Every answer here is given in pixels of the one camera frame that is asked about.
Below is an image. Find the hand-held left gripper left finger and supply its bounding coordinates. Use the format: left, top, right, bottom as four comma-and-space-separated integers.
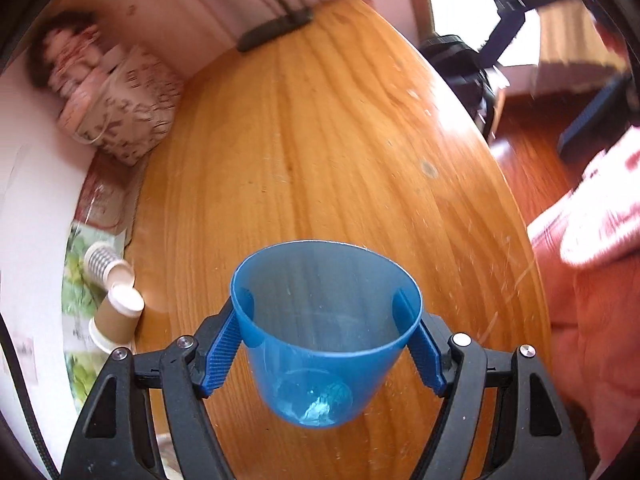
60, 298, 254, 480

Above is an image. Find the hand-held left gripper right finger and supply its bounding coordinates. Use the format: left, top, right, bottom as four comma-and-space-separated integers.
394, 291, 587, 480

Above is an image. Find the blue translucent plastic cup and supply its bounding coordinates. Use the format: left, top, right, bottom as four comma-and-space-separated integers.
230, 241, 425, 429

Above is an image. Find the brown paper cup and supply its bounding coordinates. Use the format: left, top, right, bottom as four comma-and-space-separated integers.
88, 284, 146, 354

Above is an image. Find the white ribbed paper cup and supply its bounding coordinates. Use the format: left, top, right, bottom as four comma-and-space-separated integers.
83, 241, 136, 293

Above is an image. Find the green printed packet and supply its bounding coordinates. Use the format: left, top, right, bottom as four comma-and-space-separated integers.
61, 220, 132, 411

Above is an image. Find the pink fleece clothing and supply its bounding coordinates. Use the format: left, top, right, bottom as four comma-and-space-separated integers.
527, 127, 640, 466

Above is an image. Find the red patterned box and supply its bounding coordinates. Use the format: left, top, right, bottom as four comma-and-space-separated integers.
75, 152, 148, 246

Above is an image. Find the printed paper gift bag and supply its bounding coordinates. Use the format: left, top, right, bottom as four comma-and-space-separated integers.
48, 26, 185, 167

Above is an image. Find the black backpack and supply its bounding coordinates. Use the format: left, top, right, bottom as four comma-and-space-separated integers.
418, 34, 509, 141

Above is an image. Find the black remote control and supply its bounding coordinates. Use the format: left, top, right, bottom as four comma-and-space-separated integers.
236, 8, 315, 53

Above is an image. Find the black office chair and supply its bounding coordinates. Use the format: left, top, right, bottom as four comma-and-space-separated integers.
480, 0, 640, 162

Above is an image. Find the black cable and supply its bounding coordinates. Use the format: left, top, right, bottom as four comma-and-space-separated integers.
0, 317, 60, 480

